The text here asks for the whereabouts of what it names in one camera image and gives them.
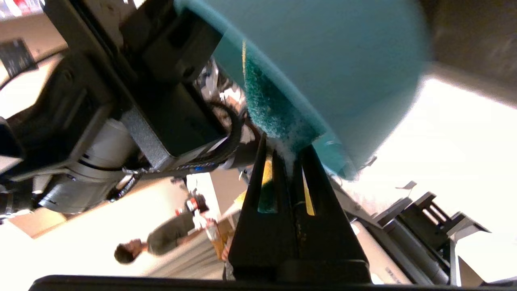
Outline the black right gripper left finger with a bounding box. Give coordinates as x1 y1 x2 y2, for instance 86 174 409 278
228 134 300 282

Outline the person in dark shirt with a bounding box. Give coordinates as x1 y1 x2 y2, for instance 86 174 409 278
114 198 227 266

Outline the yellow green sponge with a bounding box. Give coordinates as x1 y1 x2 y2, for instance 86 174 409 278
242 40 328 215

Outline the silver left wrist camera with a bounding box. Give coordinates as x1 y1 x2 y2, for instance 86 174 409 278
120 106 176 171

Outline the blue plastic bowl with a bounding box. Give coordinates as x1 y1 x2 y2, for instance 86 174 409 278
174 0 432 181

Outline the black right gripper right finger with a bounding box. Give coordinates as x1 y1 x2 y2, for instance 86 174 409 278
292 145 371 283

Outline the black grey robot torso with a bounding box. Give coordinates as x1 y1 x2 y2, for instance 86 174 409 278
351 191 491 286

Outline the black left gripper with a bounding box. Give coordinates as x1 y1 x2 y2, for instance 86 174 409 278
42 0 227 171

